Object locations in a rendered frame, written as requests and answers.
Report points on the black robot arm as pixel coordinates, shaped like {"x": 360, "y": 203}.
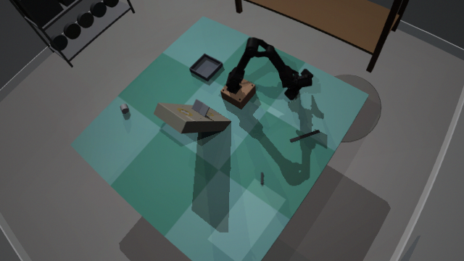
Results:
{"x": 285, "y": 72}

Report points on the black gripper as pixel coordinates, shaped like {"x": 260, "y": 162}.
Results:
{"x": 291, "y": 94}

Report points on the small grey cylinder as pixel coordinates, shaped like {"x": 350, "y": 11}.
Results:
{"x": 124, "y": 108}

